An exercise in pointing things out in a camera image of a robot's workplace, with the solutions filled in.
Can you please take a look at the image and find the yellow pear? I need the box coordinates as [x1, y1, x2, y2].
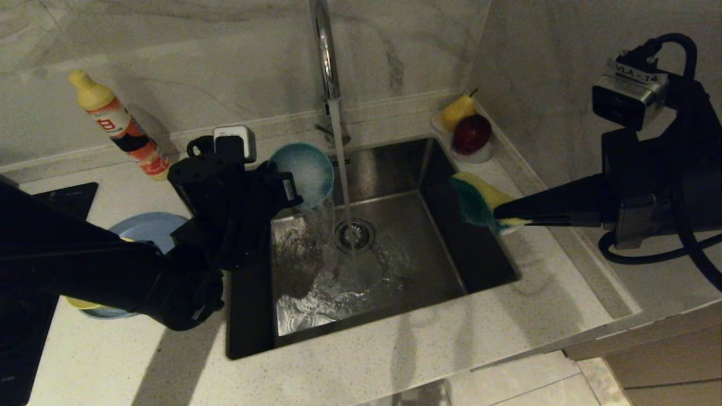
[441, 90, 477, 133]

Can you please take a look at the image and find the teal bowl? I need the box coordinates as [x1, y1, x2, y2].
[268, 142, 335, 212]

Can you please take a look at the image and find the small white dish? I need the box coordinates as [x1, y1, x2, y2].
[430, 110, 494, 165]

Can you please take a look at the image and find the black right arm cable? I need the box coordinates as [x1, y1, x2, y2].
[598, 33, 722, 294]

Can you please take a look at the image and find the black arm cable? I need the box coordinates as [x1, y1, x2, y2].
[598, 33, 722, 294]
[186, 135, 218, 160]

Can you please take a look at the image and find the chrome faucet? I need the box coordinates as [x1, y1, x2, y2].
[309, 0, 351, 148]

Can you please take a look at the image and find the red apple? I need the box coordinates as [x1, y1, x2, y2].
[451, 115, 491, 156]

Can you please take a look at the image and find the yellow sponge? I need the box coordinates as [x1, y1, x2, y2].
[450, 172, 531, 236]

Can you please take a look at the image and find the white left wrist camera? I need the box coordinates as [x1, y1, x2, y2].
[213, 125, 257, 164]

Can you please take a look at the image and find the running water stream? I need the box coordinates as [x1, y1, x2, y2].
[329, 99, 357, 254]

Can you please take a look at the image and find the blue plate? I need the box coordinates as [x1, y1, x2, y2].
[85, 212, 188, 320]

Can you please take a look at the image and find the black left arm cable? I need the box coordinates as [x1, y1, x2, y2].
[186, 135, 218, 160]

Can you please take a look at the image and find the black induction cooktop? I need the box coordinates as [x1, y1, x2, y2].
[0, 182, 99, 406]

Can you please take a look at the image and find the stainless steel sink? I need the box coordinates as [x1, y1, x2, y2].
[227, 137, 520, 360]

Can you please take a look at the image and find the yellow bowl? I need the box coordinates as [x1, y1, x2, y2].
[65, 237, 136, 311]

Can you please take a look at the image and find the metal sink drain strainer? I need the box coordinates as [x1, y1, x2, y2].
[333, 219, 376, 255]

